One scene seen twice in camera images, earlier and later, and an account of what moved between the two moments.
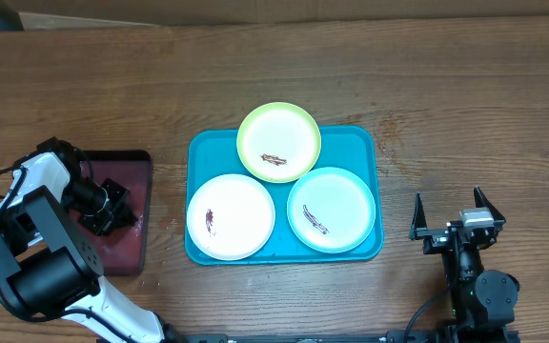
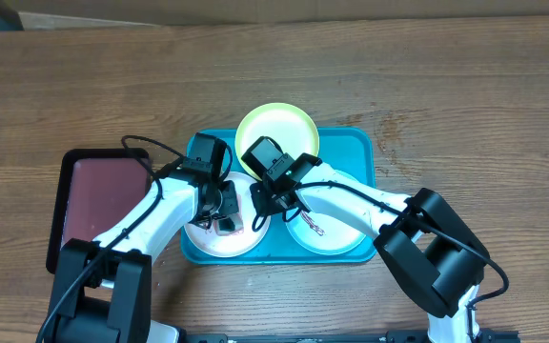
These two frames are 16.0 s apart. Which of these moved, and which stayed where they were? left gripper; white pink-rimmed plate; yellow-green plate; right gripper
Moved: left gripper; right gripper
Stayed: white pink-rimmed plate; yellow-green plate
